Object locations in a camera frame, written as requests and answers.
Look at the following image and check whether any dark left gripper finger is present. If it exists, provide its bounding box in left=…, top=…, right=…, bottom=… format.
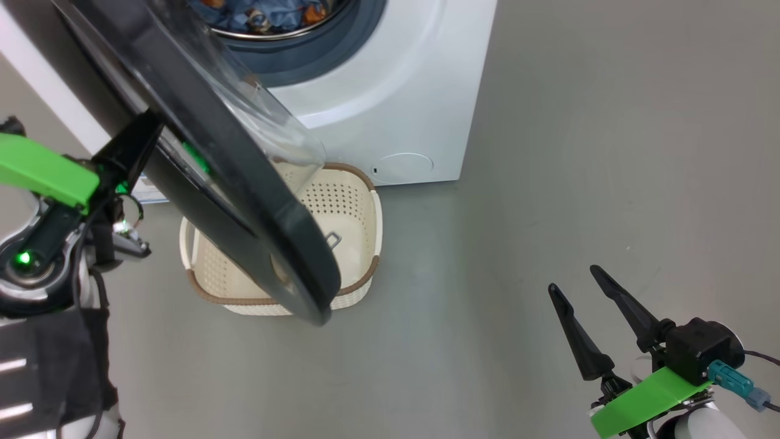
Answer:
left=91, top=110, right=165, bottom=196

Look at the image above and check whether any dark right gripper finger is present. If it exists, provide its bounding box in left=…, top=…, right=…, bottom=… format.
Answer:
left=589, top=264, right=672, bottom=354
left=547, top=282, right=616, bottom=382

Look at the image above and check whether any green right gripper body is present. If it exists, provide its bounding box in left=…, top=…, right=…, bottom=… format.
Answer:
left=590, top=365, right=714, bottom=439

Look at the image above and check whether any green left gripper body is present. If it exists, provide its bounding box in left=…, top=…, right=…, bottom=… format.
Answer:
left=0, top=133, right=102, bottom=209

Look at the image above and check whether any black round glass washer door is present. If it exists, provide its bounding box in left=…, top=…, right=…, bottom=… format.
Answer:
left=18, top=0, right=342, bottom=327

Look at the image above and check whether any stainless steel washing machine drum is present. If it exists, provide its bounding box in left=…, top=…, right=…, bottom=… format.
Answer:
left=207, top=0, right=355, bottom=42

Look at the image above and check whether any grey rubber door gasket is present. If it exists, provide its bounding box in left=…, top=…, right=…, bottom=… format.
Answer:
left=225, top=0, right=388, bottom=88

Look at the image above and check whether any white front-load washing machine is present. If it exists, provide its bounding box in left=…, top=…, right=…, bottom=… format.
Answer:
left=0, top=0, right=498, bottom=205

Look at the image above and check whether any blue energy label sticker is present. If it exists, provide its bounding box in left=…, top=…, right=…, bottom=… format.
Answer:
left=131, top=174, right=172, bottom=204

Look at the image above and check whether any cream perforated laundry basket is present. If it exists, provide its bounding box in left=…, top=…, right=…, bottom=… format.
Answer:
left=179, top=162, right=383, bottom=316

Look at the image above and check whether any round white filter cover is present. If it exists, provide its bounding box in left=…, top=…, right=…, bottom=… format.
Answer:
left=372, top=152, right=435, bottom=182

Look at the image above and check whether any thin black left gripper cable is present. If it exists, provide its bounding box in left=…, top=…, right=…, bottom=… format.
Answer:
left=72, top=194, right=145, bottom=305

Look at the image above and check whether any teal connector cable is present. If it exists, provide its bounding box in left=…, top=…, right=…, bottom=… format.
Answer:
left=707, top=360, right=780, bottom=413

